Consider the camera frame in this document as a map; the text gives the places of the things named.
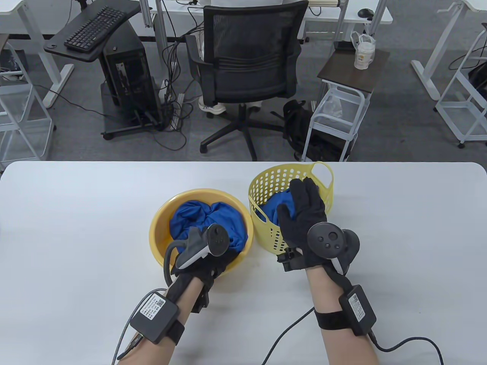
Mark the person's left hand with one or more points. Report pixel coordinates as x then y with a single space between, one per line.
213 266

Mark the person's right hand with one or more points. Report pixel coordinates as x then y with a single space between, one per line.
308 209

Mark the blue t-shirt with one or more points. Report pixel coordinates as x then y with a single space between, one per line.
198 216
272 209

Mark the person's right forearm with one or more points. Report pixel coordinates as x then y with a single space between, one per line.
327 296

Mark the person's left forearm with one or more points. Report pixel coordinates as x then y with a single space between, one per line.
159 355

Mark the grey and black controller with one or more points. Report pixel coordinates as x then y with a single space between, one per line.
329 239
217 239

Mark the yellow perforated basket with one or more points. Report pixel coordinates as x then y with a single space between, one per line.
262 237

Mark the yellow plastic basin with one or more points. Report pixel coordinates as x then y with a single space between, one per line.
159 228

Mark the black sensor box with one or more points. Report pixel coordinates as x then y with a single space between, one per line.
154 317
357 310

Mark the black backpack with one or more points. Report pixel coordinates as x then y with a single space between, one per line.
296 121

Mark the clear plastic bag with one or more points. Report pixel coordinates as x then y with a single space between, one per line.
331 105

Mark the white cart with brown top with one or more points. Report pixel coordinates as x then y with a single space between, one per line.
350 76

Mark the black mesh office chair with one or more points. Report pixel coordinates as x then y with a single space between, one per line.
251 76

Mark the white power strip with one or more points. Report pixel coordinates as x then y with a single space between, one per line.
177 114

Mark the white jar in plastic bag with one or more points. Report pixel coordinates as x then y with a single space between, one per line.
363 57

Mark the black wheeled cart base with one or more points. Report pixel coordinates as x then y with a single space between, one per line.
114 123

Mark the long white desk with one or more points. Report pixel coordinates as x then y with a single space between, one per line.
327 15

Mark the black computer mouse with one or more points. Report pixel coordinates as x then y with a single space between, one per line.
366 13

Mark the black computer tower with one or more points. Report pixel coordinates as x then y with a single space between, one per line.
129 76

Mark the black bag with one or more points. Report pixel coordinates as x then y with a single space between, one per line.
478 80

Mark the black keyboard tray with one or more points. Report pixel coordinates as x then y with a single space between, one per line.
61 49

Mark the black keyboard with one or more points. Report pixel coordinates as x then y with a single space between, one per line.
95 28

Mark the small monitor on stand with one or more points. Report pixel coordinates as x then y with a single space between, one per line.
83 3

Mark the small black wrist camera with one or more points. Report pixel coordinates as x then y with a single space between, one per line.
201 300
289 260

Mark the silver aluminium frame post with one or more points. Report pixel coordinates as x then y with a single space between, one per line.
145 13
160 34

